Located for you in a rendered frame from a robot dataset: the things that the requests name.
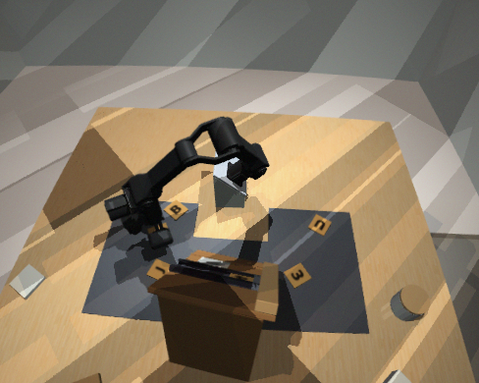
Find brown flat wooden board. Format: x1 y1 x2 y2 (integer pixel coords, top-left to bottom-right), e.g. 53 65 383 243
74 373 102 383

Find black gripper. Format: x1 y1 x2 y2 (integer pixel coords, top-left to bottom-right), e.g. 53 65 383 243
140 203 174 249

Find white paper ticket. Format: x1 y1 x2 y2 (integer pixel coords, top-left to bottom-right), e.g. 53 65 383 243
196 256 231 268

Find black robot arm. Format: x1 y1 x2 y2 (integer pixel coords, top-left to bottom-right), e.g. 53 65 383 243
104 117 270 235

